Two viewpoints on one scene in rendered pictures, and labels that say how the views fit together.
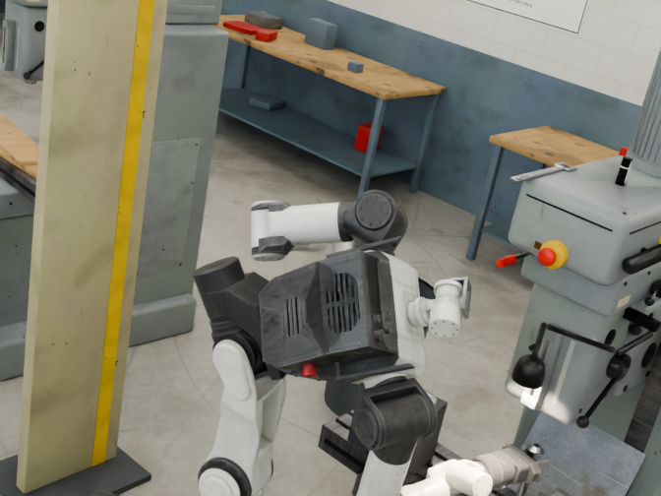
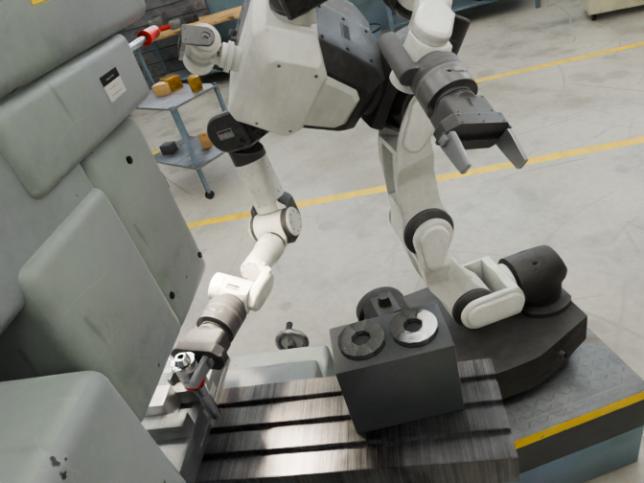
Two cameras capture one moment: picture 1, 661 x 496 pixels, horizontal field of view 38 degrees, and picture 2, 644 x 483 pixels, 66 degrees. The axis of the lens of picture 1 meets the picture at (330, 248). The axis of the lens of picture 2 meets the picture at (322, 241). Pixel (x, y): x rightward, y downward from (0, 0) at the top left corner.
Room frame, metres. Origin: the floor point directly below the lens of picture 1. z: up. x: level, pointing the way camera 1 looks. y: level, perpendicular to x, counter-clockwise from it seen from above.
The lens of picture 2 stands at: (2.91, -0.61, 1.81)
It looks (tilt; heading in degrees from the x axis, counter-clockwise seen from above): 33 degrees down; 156
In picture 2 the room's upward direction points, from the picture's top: 17 degrees counter-clockwise
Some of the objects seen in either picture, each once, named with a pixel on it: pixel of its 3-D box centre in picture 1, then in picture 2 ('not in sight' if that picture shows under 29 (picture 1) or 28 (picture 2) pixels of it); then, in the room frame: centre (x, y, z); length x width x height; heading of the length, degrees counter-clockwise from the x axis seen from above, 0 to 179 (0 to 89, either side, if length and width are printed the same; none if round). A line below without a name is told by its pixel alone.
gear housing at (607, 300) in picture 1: (602, 264); (11, 122); (2.15, -0.64, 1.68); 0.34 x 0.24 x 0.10; 142
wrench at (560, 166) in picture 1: (542, 172); not in sight; (2.06, -0.43, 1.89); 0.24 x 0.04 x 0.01; 142
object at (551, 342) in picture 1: (542, 365); not in sight; (2.03, -0.54, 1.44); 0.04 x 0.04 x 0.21; 52
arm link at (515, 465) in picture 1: (506, 467); (211, 337); (2.06, -0.54, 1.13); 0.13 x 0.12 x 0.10; 38
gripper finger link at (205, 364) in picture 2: not in sight; (202, 373); (2.14, -0.59, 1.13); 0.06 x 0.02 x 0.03; 128
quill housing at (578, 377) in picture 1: (570, 344); (103, 235); (2.12, -0.61, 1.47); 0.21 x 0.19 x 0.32; 52
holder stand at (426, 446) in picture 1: (397, 419); (395, 366); (2.33, -0.28, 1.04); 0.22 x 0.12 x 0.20; 61
